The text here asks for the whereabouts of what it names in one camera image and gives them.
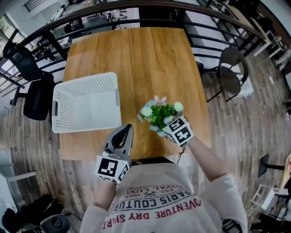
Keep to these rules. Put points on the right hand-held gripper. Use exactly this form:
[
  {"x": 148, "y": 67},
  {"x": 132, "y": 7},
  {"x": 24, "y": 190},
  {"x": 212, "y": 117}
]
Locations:
[{"x": 179, "y": 132}]

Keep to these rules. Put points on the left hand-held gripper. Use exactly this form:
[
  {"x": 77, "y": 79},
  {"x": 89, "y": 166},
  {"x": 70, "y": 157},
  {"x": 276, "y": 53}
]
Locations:
[{"x": 106, "y": 167}]

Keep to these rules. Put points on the bunch of pastel flowers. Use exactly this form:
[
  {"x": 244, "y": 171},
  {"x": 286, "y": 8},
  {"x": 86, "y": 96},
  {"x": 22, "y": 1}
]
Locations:
[{"x": 160, "y": 114}]

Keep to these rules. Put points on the white perforated plastic basket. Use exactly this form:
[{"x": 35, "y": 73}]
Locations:
[{"x": 91, "y": 107}]

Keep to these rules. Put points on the person's left forearm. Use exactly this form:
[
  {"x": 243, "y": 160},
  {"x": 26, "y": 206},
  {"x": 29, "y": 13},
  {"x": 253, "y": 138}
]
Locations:
[{"x": 104, "y": 193}]

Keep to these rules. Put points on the person's right forearm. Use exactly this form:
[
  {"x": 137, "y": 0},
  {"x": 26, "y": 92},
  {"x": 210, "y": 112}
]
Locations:
[{"x": 208, "y": 160}]

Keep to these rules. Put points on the white printed shirt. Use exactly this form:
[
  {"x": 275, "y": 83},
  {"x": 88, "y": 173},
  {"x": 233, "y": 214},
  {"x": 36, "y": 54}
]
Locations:
[{"x": 163, "y": 200}]

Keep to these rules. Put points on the round black metal chair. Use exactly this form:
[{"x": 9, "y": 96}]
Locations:
[{"x": 229, "y": 75}]

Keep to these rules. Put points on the black metal railing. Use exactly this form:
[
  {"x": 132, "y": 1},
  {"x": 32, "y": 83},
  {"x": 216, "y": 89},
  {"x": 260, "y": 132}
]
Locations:
[{"x": 204, "y": 38}]

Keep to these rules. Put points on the black office chair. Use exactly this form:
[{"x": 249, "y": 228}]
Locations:
[{"x": 34, "y": 91}]

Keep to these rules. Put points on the black bag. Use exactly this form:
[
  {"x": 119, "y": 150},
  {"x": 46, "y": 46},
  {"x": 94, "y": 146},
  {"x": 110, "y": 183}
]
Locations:
[{"x": 29, "y": 209}]

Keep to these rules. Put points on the white side table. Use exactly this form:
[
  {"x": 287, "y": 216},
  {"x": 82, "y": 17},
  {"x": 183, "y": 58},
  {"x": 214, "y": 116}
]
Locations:
[{"x": 9, "y": 173}]

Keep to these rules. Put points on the light wooden desk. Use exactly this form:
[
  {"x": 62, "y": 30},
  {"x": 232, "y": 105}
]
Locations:
[{"x": 257, "y": 25}]

